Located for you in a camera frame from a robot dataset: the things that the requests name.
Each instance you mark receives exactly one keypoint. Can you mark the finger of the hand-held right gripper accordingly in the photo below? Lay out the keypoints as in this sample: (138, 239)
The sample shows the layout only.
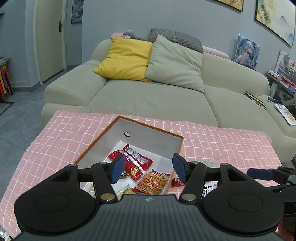
(260, 173)

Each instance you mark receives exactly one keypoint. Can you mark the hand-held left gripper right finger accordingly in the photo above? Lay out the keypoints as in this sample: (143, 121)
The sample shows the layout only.
(179, 166)

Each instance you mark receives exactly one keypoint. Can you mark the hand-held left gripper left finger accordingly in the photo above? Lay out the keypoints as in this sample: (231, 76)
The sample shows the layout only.
(118, 169)

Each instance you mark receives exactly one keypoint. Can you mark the brown snack packet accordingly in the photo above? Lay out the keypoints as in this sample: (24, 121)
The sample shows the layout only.
(123, 174)

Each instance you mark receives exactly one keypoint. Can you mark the red packet with silver label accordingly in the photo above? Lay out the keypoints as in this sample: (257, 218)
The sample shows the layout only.
(136, 166)

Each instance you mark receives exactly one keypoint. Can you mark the yellow chips bag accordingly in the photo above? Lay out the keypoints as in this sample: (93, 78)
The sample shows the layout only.
(126, 192)

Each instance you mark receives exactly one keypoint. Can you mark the red fries snack bag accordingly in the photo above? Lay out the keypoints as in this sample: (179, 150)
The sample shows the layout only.
(152, 183)

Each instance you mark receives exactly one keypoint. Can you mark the white box with orange rim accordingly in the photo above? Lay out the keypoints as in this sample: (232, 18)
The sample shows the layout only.
(143, 134)

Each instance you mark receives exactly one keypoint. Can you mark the clear packet of round snacks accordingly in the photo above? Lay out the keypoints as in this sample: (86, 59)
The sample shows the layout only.
(209, 163)

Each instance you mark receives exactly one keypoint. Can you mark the red sausage stick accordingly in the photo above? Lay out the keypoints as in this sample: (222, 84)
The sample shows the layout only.
(177, 183)

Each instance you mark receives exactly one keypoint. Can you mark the white snack packet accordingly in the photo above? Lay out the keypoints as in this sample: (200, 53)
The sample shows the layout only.
(209, 188)

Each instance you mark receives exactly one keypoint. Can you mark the open magazine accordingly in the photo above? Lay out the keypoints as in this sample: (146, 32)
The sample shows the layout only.
(286, 114)

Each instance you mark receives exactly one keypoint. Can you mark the pink checked tablecloth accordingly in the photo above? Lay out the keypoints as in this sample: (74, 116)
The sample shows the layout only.
(57, 143)

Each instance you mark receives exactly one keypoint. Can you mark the dark book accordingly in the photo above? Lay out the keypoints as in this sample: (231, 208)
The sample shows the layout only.
(255, 99)

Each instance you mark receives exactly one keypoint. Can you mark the white phone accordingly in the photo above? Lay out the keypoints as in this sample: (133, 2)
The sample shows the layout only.
(272, 99)

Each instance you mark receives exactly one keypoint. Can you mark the beige sofa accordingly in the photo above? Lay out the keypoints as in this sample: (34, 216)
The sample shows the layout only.
(150, 97)

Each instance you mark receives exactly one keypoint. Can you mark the white bookshelf with books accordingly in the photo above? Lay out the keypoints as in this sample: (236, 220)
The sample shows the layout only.
(285, 76)

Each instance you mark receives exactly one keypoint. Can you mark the beige pillow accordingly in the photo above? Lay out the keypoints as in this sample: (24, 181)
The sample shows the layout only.
(175, 64)

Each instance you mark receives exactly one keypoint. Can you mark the yellow pillow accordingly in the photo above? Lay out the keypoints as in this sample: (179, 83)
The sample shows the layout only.
(124, 58)

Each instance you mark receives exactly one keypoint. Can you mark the pink cushion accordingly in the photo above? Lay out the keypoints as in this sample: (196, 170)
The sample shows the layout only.
(215, 52)

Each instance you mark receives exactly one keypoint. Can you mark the anime print pillow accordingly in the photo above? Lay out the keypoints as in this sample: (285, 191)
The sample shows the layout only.
(247, 52)

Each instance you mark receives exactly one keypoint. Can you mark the grey striped pillow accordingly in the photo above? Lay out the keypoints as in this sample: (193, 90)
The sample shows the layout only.
(182, 39)

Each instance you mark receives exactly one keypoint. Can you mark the pink book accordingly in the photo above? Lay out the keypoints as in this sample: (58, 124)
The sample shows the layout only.
(119, 36)

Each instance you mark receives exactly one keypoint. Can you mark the grey plush toy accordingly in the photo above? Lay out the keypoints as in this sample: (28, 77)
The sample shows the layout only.
(133, 34)

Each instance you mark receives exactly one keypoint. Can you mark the white door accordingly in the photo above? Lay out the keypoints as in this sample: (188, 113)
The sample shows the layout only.
(52, 41)

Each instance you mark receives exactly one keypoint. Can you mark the large framed landscape painting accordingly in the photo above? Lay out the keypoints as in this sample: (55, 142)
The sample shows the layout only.
(275, 16)

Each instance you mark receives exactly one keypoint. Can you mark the small framed landscape painting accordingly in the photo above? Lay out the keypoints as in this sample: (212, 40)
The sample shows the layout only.
(231, 3)

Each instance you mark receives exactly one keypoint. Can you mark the small blue wall picture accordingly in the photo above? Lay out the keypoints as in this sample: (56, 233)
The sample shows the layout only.
(77, 10)

